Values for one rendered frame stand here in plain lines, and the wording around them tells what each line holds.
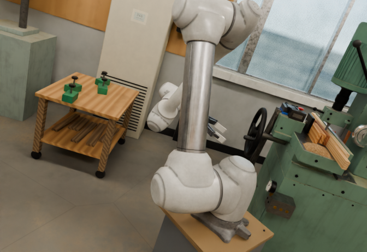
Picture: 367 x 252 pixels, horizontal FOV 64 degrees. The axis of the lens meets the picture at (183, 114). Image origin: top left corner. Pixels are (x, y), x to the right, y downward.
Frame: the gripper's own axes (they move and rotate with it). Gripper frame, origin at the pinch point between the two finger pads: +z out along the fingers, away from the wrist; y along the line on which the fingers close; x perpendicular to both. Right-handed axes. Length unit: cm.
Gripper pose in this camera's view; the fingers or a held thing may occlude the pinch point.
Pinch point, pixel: (223, 135)
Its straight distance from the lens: 157.4
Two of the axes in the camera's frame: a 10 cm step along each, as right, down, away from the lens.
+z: 7.8, 6.2, 0.7
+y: 1.6, -3.2, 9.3
